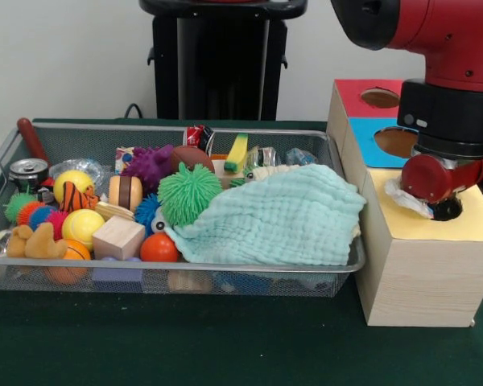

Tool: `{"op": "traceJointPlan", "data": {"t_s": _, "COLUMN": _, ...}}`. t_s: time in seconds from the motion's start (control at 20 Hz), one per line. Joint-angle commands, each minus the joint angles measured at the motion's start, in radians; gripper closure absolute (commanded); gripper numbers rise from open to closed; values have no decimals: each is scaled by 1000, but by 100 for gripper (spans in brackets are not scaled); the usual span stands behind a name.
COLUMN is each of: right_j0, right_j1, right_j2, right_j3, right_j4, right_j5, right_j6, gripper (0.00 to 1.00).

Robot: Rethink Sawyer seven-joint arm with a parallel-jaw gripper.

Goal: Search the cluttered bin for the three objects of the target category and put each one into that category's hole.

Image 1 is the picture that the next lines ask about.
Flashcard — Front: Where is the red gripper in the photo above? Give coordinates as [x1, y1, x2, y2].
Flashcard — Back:
[400, 154, 483, 204]

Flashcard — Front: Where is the colourful patterned cloth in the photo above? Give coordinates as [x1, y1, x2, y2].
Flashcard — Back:
[384, 176, 436, 220]

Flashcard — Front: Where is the light blue waffle cloth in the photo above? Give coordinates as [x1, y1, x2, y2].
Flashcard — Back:
[167, 163, 366, 267]

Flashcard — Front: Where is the wooden box with three holes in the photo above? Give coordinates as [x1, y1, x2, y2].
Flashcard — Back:
[327, 78, 483, 327]

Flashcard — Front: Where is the shallow metal mesh bin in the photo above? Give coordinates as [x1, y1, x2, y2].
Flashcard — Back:
[0, 118, 367, 298]

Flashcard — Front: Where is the yellow toy banana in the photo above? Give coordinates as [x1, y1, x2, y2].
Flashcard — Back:
[224, 132, 250, 173]

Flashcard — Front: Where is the large green spiky ball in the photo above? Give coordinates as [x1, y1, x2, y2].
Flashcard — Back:
[157, 161, 223, 226]

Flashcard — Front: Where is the dark green table cloth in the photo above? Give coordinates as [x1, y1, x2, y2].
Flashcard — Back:
[0, 116, 483, 386]

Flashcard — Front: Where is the red orange rubber ball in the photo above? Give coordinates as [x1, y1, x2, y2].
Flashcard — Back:
[139, 232, 181, 263]

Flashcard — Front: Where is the purple rubber toy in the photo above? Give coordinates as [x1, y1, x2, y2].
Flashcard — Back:
[122, 144, 176, 194]

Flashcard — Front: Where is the wooden toy burger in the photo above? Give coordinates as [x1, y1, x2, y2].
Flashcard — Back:
[108, 175, 144, 213]

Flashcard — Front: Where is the wooden cube block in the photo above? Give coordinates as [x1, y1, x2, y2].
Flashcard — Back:
[91, 215, 146, 261]

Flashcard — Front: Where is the yellow ball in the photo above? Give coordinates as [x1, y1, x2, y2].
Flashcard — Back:
[61, 208, 105, 251]

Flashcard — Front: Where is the orange plush toy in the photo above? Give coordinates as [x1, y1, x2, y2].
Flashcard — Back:
[6, 222, 68, 259]

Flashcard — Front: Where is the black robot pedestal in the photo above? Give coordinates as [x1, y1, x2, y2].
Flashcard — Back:
[138, 0, 309, 121]

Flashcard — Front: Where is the black cable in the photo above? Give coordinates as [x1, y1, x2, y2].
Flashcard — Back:
[124, 103, 146, 120]

